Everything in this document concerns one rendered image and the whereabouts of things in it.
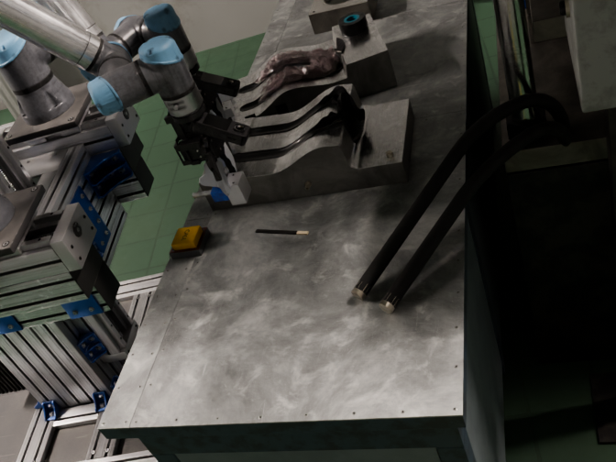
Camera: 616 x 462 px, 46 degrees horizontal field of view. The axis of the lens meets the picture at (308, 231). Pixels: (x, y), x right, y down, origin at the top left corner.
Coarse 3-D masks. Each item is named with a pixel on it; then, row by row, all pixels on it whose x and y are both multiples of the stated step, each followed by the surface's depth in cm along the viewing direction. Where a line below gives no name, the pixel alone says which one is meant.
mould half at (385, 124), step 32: (320, 96) 182; (352, 96) 177; (384, 128) 174; (256, 160) 176; (288, 160) 170; (320, 160) 165; (352, 160) 167; (384, 160) 164; (256, 192) 175; (288, 192) 173; (320, 192) 172
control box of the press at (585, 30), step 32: (576, 0) 107; (608, 0) 106; (576, 32) 110; (608, 32) 110; (576, 64) 118; (608, 64) 113; (608, 96) 117; (608, 128) 136; (608, 160) 145; (608, 384) 200; (608, 416) 193
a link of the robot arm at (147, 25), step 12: (156, 12) 166; (168, 12) 166; (144, 24) 170; (156, 24) 166; (168, 24) 166; (180, 24) 169; (144, 36) 171; (156, 36) 168; (180, 36) 169; (180, 48) 170
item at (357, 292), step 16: (448, 160) 149; (432, 176) 149; (448, 176) 149; (432, 192) 147; (416, 208) 146; (400, 224) 145; (400, 240) 144; (384, 256) 143; (368, 272) 142; (368, 288) 141
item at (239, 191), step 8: (232, 176) 161; (240, 176) 160; (232, 184) 158; (240, 184) 159; (248, 184) 163; (192, 192) 165; (200, 192) 164; (208, 192) 163; (216, 192) 161; (232, 192) 159; (240, 192) 159; (248, 192) 163; (216, 200) 162; (224, 200) 162; (232, 200) 161; (240, 200) 161
